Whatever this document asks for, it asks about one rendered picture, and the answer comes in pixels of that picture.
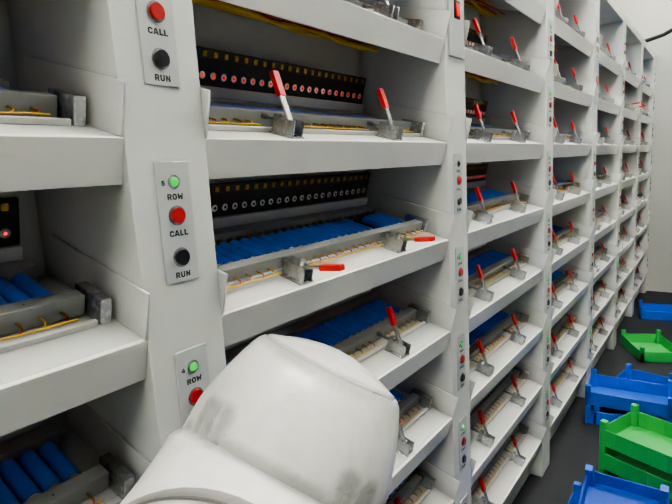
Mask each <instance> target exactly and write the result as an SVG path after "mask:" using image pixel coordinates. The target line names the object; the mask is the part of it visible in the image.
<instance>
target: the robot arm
mask: <svg viewBox="0 0 672 504"><path fill-rule="evenodd" d="M398 431H399V406H398V403H397V400H396V399H395V398H394V396H393V395H392V394H391V393H390V392H389V391H388V390H387V389H386V388H385V386H384V385H383V384H382V383H381V382H380V381H379V380H378V379H377V378H376V377H375V376H374V375H373V374H372V373H371V372H370V371H369V370H368V369H366V368H365V367H364V366H363V365H361V364H360V363H359V362H357V361H356V360H355V359H353V358H352V357H350V356H348V355H347V354H345V353H343V352H342V351H340V350H338V349H336V348H333V347H331V346H328V345H326V344H324V343H320V342H316V341H313V340H309V339H304V338H298V337H292V336H284V335H275V334H264V335H262V336H259V337H258V338H256V339H255V340H254V341H253V342H251V343H250V344H249V345H248V346H247V347H246V348H245V349H243V350H242V351H241V352H240V353H239V354H238V355H237V356H236V357H235V358H234V359H233V360H232V361H231V362H230V363H229V364H228V365H227V366H226V367H225V368H224V369H223V370H222V372H221V373H220V374H219V375H218V376H217V377H216V378H215V379H214V381H213V382H212V383H211V384H210V385H209V386H208V387H207V388H206V390H205V391H204V392H203V393H202V395H201V396H200V398H199V399H198V401H197V402H196V404H195V406H194V408H193V410H192V411H191V413H190V415H189V417H188V418H187V420H186V422H185V424H184V425H183V427H182V429H178V430H176V431H175V432H173V433H172V434H170V435H169V436H168V438H167V439H166V441H165V443H164V444H163V446H162V447H161V449H160V450H159V452H158V453H157V455H156V456H155V458H154V459H153V461H152V462H151V464H150V465H149V467H148V468H147V469H146V471H145V472H144V474H143V475H142V476H141V478H140V479H139V481H138V482H137V483H136V484H135V486H134V487H133V488H132V490H131V491H130V492H129V493H128V495H127V496H126V497H125V498H124V499H123V501H122V502H121V503H120V504H386V501H387V498H388V495H389V491H390V486H391V481H392V475H393V470H394V464H395V458H396V450H397V442H398Z"/></svg>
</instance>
